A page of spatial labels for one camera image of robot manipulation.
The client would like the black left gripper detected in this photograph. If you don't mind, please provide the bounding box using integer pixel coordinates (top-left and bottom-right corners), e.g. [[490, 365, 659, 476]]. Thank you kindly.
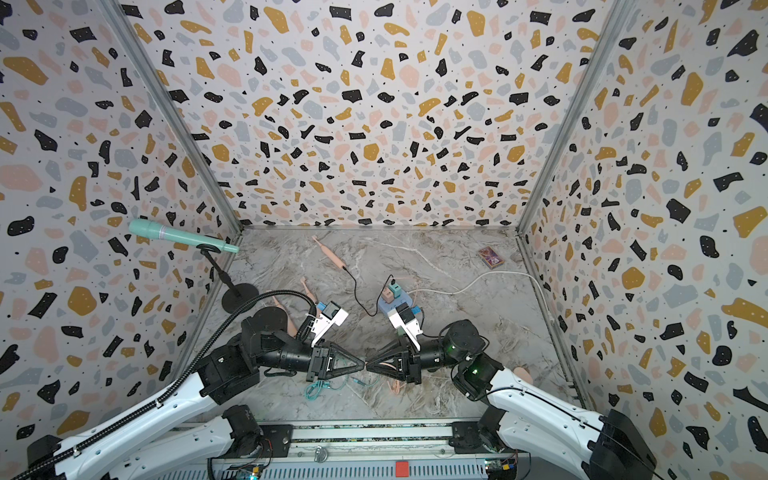
[[259, 338, 369, 384]]

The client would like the pink plug adapter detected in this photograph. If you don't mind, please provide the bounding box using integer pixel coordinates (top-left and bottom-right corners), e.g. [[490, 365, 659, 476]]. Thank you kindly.
[[381, 288, 394, 303]]

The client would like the teal plug adapter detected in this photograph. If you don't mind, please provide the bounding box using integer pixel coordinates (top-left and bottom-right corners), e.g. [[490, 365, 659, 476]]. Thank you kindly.
[[389, 283, 402, 298]]

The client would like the black charging cable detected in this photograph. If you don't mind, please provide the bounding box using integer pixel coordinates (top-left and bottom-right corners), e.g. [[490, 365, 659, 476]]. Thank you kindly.
[[343, 267, 397, 317]]

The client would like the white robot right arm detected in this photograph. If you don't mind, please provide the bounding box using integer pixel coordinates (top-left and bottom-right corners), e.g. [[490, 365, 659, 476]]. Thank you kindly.
[[366, 320, 657, 479]]

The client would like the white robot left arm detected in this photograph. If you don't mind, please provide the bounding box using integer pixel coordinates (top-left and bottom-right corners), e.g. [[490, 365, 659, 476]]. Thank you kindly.
[[19, 306, 365, 479]]

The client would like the light blue power strip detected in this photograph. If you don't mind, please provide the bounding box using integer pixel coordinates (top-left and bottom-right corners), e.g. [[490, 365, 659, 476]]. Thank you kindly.
[[377, 291, 414, 317]]

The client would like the black microphone stand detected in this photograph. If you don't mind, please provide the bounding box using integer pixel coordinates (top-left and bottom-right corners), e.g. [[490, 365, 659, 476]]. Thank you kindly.
[[196, 243, 259, 313]]

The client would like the pink round cap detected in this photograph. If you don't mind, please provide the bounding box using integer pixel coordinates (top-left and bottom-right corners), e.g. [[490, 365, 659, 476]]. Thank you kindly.
[[513, 367, 533, 385]]

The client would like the small colourful card box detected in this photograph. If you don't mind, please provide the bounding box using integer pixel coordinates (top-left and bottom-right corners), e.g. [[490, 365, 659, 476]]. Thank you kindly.
[[478, 247, 505, 269]]

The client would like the black corrugated conduit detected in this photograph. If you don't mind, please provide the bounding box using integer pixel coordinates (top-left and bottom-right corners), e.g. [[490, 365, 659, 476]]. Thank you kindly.
[[13, 289, 317, 480]]

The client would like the mint green microphone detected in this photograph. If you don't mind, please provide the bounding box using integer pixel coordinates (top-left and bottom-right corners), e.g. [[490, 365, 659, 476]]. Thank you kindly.
[[129, 219, 239, 254]]

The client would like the teal coiled cable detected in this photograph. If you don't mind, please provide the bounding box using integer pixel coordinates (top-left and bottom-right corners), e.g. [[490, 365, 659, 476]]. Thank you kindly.
[[302, 377, 367, 402]]

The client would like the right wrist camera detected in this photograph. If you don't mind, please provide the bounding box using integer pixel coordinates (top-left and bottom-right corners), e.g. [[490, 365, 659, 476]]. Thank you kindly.
[[388, 303, 423, 352]]

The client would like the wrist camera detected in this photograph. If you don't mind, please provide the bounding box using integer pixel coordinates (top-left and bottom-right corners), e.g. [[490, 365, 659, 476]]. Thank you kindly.
[[311, 302, 349, 347], [388, 303, 423, 352]]

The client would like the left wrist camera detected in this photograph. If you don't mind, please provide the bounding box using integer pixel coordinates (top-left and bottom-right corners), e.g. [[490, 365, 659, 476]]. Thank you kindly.
[[311, 302, 349, 347]]

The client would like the white power strip cable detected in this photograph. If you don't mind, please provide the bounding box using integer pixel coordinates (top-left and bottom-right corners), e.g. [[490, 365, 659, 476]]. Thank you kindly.
[[407, 268, 553, 325]]

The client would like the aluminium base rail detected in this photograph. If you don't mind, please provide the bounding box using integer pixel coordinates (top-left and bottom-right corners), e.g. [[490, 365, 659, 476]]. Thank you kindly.
[[110, 416, 625, 480]]

